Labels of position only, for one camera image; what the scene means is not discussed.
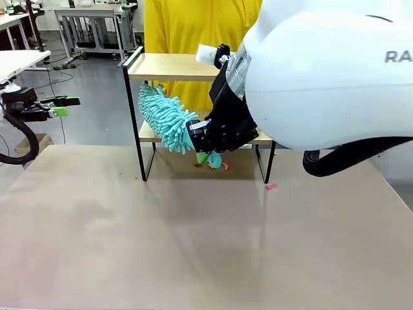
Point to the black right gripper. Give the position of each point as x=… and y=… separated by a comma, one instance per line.
x=229, y=126

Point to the black metal post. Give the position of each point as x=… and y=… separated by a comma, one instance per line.
x=35, y=26

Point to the teal microfiber duster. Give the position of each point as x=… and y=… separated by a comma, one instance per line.
x=164, y=119

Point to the white table grey frame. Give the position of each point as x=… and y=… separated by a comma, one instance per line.
x=84, y=13

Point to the white table with white legs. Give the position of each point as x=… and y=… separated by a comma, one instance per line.
x=19, y=61

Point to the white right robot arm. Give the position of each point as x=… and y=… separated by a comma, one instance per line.
x=322, y=80

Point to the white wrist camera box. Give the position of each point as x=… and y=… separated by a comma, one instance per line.
x=206, y=54
x=11, y=88

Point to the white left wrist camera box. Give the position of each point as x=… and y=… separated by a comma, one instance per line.
x=11, y=88

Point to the black frame wooden shelf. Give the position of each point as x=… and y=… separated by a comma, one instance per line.
x=167, y=66

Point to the person torso yellow hoodie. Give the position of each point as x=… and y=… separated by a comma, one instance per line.
x=193, y=26

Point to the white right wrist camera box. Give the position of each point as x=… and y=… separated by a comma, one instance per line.
x=206, y=54

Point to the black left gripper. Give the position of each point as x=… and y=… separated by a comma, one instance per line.
x=22, y=109

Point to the orange paper scrap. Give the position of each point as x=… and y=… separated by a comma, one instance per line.
x=211, y=167

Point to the open cardboard box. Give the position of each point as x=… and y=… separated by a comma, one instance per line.
x=42, y=140

